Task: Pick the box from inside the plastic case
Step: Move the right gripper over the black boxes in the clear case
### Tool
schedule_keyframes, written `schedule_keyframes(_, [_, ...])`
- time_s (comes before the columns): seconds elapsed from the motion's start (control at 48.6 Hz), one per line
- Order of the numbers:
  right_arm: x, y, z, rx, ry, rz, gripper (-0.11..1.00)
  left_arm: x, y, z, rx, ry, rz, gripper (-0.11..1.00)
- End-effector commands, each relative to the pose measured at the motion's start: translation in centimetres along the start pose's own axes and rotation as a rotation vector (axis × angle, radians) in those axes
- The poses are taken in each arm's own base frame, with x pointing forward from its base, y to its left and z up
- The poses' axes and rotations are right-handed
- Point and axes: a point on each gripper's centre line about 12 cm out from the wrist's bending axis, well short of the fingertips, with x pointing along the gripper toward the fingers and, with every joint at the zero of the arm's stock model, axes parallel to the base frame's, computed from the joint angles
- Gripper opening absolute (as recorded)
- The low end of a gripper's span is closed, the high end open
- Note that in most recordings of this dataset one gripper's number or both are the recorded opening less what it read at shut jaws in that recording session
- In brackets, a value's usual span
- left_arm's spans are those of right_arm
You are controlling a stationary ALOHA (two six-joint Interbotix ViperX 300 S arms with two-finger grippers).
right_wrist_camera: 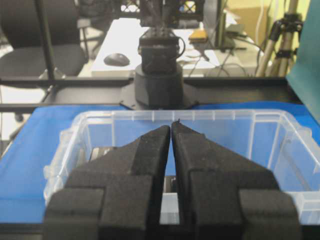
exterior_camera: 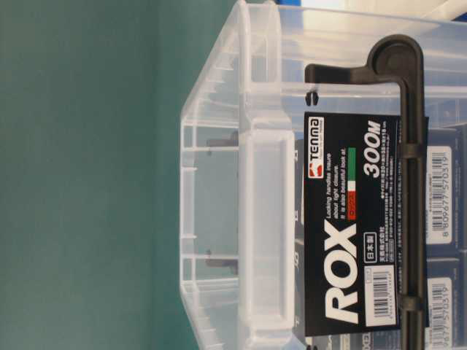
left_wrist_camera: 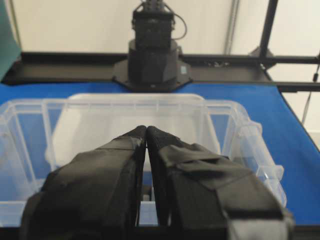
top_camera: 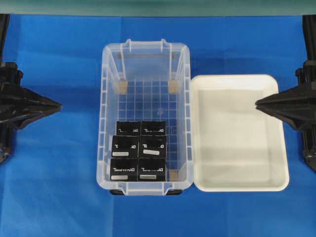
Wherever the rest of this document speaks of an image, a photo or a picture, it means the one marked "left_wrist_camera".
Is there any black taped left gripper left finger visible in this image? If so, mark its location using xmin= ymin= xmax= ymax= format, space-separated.
xmin=19 ymin=125 xmax=146 ymax=240

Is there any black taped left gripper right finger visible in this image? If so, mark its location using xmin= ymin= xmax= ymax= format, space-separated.
xmin=146 ymin=126 xmax=295 ymax=240

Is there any clear plastic storage case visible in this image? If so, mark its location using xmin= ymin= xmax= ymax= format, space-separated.
xmin=0 ymin=93 xmax=287 ymax=227

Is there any blue table mat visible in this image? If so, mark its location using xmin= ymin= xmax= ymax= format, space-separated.
xmin=0 ymin=82 xmax=320 ymax=225

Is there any teal board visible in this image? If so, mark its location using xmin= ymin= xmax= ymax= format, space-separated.
xmin=0 ymin=0 xmax=21 ymax=82

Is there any black aluminium frame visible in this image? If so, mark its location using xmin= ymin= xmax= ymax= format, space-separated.
xmin=3 ymin=0 xmax=320 ymax=93

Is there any black hanging cable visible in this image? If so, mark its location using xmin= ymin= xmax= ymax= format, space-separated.
xmin=301 ymin=51 xmax=320 ymax=126

